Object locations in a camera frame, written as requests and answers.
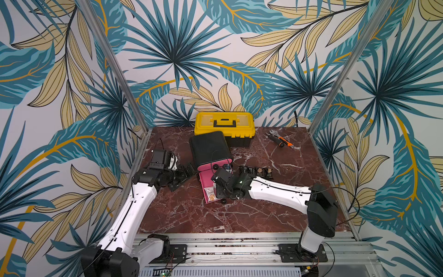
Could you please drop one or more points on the orange black pliers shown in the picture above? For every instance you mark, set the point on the orange black pliers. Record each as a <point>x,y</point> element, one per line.
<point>279,140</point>

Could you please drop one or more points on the clear snack bag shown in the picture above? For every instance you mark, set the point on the clear snack bag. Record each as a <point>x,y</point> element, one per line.
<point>210,194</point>

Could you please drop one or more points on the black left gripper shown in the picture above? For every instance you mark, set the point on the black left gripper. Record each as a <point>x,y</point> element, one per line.
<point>184,176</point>

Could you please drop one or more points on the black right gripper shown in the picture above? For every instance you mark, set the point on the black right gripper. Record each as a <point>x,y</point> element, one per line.
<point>221,183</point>

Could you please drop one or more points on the black drawer cabinet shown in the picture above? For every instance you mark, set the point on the black drawer cabinet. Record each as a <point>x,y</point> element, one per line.
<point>209,148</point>

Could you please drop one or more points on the yellow black toolbox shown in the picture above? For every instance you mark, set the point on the yellow black toolbox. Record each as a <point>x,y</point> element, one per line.
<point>237,127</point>

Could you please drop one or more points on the aluminium corner post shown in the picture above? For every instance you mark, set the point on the aluminium corner post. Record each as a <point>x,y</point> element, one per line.
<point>99,32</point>
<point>361,43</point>

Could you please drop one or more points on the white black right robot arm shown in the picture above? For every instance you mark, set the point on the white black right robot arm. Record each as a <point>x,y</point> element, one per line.
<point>315,202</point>

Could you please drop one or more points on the aluminium left corner post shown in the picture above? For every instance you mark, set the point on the aluminium left corner post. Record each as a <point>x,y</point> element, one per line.
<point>99,32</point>

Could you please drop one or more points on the aluminium front rail base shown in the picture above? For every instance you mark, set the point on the aluminium front rail base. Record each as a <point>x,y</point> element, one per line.
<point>341,256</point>

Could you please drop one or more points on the aluminium right corner post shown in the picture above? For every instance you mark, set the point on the aluminium right corner post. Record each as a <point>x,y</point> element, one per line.
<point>361,43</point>

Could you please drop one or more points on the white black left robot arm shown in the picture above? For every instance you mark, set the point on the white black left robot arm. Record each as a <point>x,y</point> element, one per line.
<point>116,255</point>

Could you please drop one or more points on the black cookie packet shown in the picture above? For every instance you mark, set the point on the black cookie packet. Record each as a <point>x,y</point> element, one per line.
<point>267,173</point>
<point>257,171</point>
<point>244,170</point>

